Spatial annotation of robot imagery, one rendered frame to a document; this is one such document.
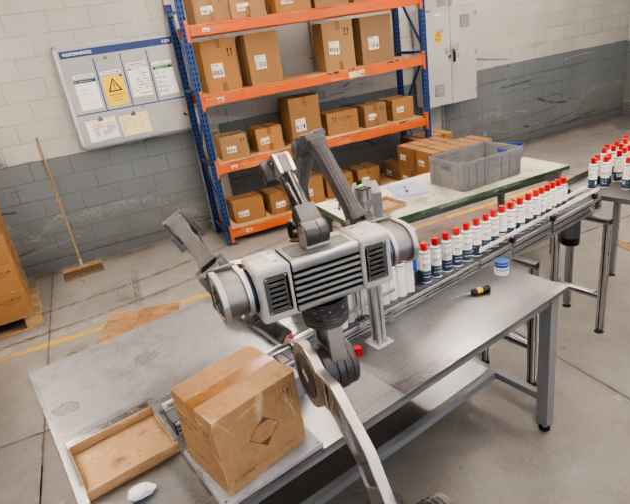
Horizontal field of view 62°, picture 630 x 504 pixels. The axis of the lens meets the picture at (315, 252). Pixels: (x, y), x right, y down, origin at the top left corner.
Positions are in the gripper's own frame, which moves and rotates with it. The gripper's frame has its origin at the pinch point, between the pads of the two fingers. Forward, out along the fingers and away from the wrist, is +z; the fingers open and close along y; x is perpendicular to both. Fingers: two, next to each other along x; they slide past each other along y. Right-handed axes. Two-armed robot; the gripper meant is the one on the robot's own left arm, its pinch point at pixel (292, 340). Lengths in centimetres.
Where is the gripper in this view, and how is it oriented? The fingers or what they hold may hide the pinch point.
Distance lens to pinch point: 212.2
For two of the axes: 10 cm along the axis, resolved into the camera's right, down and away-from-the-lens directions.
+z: 6.2, 5.0, 6.1
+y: -5.8, -2.4, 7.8
